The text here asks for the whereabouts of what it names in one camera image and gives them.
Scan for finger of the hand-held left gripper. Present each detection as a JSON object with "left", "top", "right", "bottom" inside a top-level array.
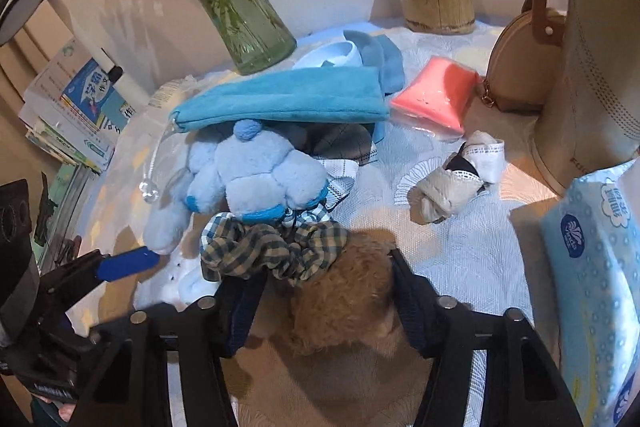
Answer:
[{"left": 35, "top": 246, "right": 162, "bottom": 323}]

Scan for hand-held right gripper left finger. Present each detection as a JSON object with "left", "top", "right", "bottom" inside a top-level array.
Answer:
[{"left": 70, "top": 278, "right": 271, "bottom": 427}]

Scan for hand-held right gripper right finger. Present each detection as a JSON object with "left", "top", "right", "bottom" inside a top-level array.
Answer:
[{"left": 390, "top": 249, "right": 586, "bottom": 427}]

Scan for tan plush toy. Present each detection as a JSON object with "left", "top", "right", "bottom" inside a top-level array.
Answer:
[{"left": 290, "top": 232, "right": 401, "bottom": 355}]

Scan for light blue white ring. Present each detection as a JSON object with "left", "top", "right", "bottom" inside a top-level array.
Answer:
[{"left": 291, "top": 41, "right": 362, "bottom": 70}]

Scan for light blue printed tablecloth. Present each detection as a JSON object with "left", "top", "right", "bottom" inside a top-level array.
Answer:
[{"left": 100, "top": 19, "right": 566, "bottom": 427}]

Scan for plaid fabric scrunchie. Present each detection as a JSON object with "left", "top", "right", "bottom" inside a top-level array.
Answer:
[{"left": 200, "top": 207, "right": 351, "bottom": 285}]

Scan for green booklets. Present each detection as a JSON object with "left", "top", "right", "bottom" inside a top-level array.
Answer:
[{"left": 32, "top": 164, "right": 101, "bottom": 268}]

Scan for rolled beige lace cloth bundle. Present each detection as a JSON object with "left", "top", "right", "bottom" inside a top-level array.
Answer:
[{"left": 407, "top": 130, "right": 507, "bottom": 225}]

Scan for light blue plush toy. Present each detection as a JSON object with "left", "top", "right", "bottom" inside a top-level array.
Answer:
[{"left": 143, "top": 119, "right": 331, "bottom": 255}]

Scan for stack of books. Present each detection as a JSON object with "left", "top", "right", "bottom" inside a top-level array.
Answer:
[{"left": 17, "top": 37, "right": 151, "bottom": 172}]

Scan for clear plastic bag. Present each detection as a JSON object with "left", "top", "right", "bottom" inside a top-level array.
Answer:
[{"left": 146, "top": 76, "right": 201, "bottom": 110}]

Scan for grey plaid cloth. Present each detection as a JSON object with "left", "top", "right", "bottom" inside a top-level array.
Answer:
[{"left": 300, "top": 122, "right": 381, "bottom": 212}]

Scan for blue dotted tissue pack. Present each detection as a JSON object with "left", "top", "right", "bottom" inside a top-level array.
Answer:
[{"left": 540, "top": 159, "right": 640, "bottom": 427}]

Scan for white marker pen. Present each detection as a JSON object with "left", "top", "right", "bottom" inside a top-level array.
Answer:
[{"left": 95, "top": 48, "right": 151, "bottom": 105}]

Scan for pink pouch in plastic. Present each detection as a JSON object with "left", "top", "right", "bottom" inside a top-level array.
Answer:
[{"left": 390, "top": 55, "right": 483, "bottom": 142}]

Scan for blue folded cloth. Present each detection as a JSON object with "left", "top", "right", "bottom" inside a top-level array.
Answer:
[{"left": 345, "top": 29, "right": 405, "bottom": 95}]

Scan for black round disc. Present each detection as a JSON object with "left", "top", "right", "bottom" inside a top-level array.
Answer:
[{"left": 0, "top": 0, "right": 53, "bottom": 45}]

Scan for tall beige cylinder bin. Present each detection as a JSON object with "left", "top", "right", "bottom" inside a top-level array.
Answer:
[{"left": 530, "top": 0, "right": 640, "bottom": 198}]

